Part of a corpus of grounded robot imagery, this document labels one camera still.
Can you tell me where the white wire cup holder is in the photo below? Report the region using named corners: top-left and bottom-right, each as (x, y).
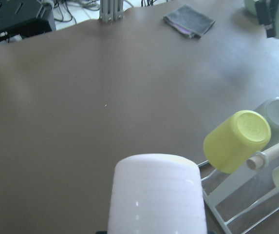
top-left (197, 135), bottom-right (279, 234)

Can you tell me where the pink plastic cup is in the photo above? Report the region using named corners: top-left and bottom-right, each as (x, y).
top-left (107, 154), bottom-right (207, 234)

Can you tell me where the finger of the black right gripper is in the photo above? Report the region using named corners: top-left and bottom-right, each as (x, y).
top-left (255, 0), bottom-right (276, 38)

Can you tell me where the aluminium frame post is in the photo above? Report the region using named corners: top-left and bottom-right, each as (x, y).
top-left (99, 0), bottom-right (124, 22)

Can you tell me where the grey folded cloth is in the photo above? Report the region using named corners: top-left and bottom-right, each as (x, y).
top-left (163, 5), bottom-right (215, 38)

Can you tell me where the yellow plastic cup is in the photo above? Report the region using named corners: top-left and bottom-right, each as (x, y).
top-left (203, 110), bottom-right (271, 174)

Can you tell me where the black electronics box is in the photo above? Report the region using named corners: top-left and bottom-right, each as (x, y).
top-left (0, 0), bottom-right (56, 42)

